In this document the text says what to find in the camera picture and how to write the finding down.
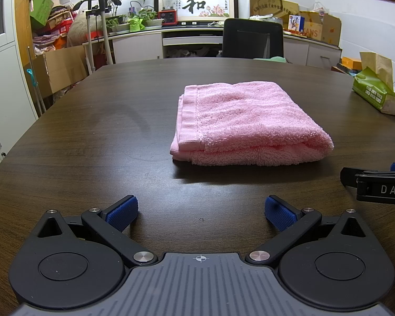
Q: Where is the framed calligraphy picture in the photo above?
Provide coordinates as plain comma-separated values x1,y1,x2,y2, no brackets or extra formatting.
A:
154,0,239,24

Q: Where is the pink towel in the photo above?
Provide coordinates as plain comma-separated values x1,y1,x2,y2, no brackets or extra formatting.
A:
169,81,334,167

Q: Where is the flat printed cardboard sheet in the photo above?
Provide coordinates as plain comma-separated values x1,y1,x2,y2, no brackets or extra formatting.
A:
249,0,299,19

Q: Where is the straw hat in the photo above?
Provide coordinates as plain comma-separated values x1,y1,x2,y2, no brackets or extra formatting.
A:
50,0,73,17

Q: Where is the blender with red base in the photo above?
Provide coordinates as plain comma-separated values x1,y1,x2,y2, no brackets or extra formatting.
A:
157,0,179,27

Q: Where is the orange box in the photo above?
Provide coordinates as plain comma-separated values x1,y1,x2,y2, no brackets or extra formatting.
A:
340,57,363,72

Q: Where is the small potted plant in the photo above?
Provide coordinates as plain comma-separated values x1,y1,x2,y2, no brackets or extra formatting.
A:
106,16,131,34

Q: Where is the green cardboard box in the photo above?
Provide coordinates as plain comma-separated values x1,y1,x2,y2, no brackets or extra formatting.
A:
29,0,55,30

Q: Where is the bright green bag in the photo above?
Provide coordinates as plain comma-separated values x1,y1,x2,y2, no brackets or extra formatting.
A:
128,18,146,33

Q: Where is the large brown cardboard box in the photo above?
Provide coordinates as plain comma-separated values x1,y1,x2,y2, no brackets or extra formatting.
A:
29,44,88,98

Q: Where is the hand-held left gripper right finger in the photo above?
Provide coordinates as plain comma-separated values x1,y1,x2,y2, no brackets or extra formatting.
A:
245,195,367,267

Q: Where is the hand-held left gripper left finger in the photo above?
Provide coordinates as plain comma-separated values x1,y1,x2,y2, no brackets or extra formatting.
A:
36,195,159,268

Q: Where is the broom handle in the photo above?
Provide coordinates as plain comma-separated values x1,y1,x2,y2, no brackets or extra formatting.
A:
26,46,47,116

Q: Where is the green cloth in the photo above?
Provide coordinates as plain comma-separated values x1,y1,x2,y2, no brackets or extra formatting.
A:
253,56,288,64

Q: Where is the small picture box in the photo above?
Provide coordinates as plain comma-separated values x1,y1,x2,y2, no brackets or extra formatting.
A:
288,15,305,34

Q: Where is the open printed cardboard box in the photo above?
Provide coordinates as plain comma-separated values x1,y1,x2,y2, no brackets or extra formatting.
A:
299,11,342,47

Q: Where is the black office chair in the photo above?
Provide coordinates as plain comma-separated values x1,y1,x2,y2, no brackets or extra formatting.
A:
222,18,284,60

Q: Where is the white counter cabinet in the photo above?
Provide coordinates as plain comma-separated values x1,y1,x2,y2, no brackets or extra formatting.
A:
110,23,343,70

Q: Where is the green tissue pack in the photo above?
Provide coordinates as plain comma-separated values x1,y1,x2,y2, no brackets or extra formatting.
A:
352,52,395,116

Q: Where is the grey metal cabinet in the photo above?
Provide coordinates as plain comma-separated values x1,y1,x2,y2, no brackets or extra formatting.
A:
0,0,40,176

